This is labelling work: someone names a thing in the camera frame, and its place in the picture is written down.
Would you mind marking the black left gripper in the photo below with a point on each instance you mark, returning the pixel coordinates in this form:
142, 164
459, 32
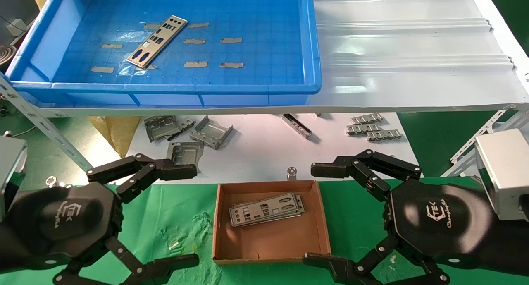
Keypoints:
66, 223

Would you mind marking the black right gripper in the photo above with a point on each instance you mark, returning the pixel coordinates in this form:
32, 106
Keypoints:
438, 219

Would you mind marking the metal IO shield plate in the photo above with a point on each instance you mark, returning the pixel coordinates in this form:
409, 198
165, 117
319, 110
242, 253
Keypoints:
264, 208
163, 34
303, 208

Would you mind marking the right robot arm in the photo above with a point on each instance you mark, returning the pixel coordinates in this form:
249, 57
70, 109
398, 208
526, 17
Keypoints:
510, 247

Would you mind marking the brown cardboard box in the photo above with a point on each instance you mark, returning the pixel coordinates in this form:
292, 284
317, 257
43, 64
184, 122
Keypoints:
272, 243

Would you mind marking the blue plastic tray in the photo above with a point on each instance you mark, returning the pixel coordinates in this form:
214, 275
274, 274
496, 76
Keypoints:
268, 49

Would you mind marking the green cloth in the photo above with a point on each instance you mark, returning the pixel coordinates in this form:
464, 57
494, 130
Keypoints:
177, 219

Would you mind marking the slotted metal strip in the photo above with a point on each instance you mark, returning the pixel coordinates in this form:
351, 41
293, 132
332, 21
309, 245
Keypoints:
384, 135
363, 129
367, 118

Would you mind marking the white paper sheet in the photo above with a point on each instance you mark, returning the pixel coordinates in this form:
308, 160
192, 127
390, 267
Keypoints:
256, 152

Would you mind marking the large silver binder clip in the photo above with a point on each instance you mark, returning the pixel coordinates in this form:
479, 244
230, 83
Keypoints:
51, 180

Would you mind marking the grey slotted steel shelf leg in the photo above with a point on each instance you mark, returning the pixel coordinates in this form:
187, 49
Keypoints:
465, 167
45, 125
475, 138

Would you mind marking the clear plastic film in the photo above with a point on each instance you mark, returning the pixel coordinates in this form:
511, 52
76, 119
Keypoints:
124, 70

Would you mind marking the white corrugated shelf panel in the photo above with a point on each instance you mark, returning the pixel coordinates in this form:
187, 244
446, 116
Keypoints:
413, 49

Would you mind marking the white power adapter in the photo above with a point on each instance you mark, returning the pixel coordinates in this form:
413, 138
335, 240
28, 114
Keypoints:
16, 26

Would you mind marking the grey flat metal bracket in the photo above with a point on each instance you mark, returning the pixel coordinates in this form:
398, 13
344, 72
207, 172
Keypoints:
186, 152

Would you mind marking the grey stamped metal bracket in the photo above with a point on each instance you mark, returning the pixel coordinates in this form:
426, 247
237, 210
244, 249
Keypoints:
161, 128

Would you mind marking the grey U-shaped metal bracket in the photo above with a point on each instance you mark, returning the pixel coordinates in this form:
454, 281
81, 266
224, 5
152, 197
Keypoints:
210, 134

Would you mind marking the small grey metal bracket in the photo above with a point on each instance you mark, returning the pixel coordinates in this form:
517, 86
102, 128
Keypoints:
187, 123

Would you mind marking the long narrow metal bracket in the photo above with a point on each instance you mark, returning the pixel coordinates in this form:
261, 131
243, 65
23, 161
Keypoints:
296, 125

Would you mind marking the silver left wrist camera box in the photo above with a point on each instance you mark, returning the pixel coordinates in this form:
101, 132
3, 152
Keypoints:
10, 169

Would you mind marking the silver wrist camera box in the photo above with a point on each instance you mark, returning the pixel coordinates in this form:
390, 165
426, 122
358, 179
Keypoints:
506, 173
10, 169

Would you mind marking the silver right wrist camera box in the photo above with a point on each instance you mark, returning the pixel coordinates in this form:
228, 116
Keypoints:
506, 173

